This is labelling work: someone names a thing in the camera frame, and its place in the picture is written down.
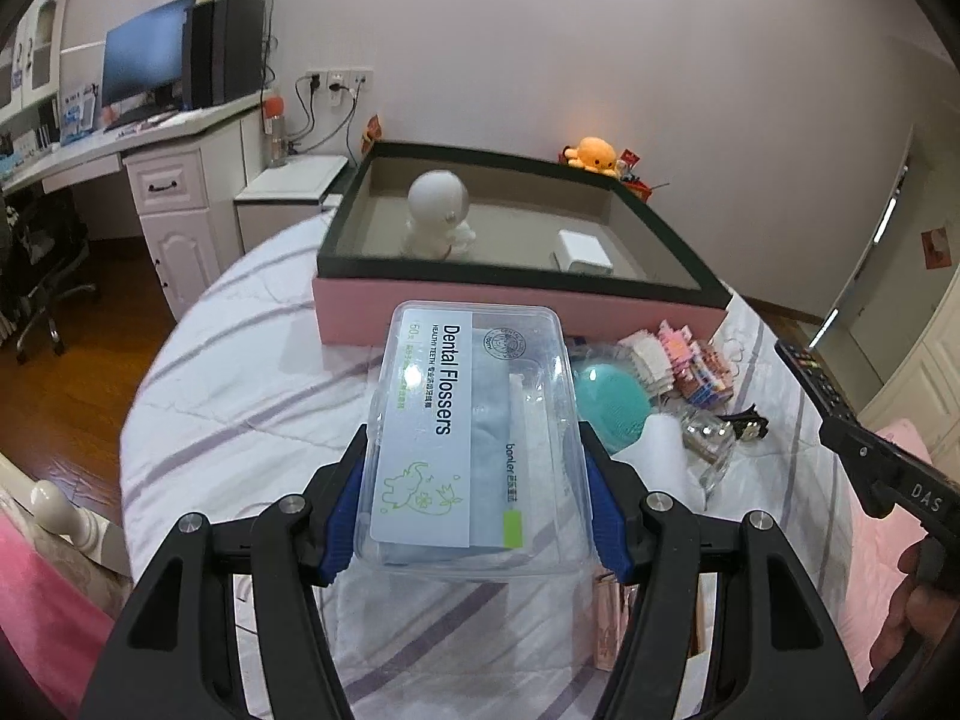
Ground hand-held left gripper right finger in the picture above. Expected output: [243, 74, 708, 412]
[577, 420, 875, 720]

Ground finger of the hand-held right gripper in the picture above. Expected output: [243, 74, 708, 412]
[819, 411, 890, 517]

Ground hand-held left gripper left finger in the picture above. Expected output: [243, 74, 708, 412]
[79, 424, 372, 720]

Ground black remote control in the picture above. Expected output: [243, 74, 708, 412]
[774, 341, 856, 428]

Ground teal round silicone brush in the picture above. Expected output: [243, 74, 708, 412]
[574, 361, 655, 455]

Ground clear plastic floss box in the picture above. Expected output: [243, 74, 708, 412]
[354, 301, 601, 582]

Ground pink white building block toy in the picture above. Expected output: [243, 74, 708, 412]
[615, 320, 732, 402]

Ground pink storage box dark rim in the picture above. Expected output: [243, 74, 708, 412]
[313, 140, 732, 346]

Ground white round-headed figurine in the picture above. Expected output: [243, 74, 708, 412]
[401, 170, 477, 260]

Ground person's right hand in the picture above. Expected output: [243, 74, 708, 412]
[870, 540, 938, 662]

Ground pink flat packet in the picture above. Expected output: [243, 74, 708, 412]
[592, 566, 706, 672]

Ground black binder clip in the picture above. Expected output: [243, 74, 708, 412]
[724, 403, 772, 443]

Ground clear glass bottle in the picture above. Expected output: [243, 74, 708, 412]
[679, 405, 736, 496]

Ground striped white bed sheet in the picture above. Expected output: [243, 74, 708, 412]
[120, 206, 893, 720]

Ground white door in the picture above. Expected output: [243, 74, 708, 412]
[821, 124, 916, 350]

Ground small white box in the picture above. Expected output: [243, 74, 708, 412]
[555, 230, 612, 275]

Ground white bedpost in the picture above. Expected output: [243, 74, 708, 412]
[0, 457, 132, 578]

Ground pink blanket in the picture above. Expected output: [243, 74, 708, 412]
[0, 517, 113, 720]

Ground low white side cabinet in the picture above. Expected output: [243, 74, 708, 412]
[234, 155, 350, 256]

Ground red printed toy box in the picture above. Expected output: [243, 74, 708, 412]
[615, 152, 670, 203]

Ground white desk with drawers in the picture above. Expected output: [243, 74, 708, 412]
[0, 86, 275, 323]

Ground orange octopus plush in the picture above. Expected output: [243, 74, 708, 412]
[564, 136, 623, 177]

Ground water bottle orange cap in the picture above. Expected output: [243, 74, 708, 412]
[262, 95, 290, 168]

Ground black office chair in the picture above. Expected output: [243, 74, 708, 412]
[0, 187, 98, 365]

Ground black computer tower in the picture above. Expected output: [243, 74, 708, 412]
[181, 0, 267, 110]

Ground blue white desk boxes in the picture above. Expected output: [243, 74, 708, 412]
[60, 82, 98, 143]

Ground black computer monitor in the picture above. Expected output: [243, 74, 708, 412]
[100, 0, 197, 110]

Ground white hutch cabinet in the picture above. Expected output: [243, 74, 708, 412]
[0, 0, 72, 121]

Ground red wall sticker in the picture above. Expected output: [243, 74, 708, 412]
[921, 221, 952, 269]

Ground black power cable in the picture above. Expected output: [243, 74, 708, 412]
[295, 77, 325, 156]

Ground white wall socket strip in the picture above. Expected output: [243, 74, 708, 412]
[305, 67, 374, 91]

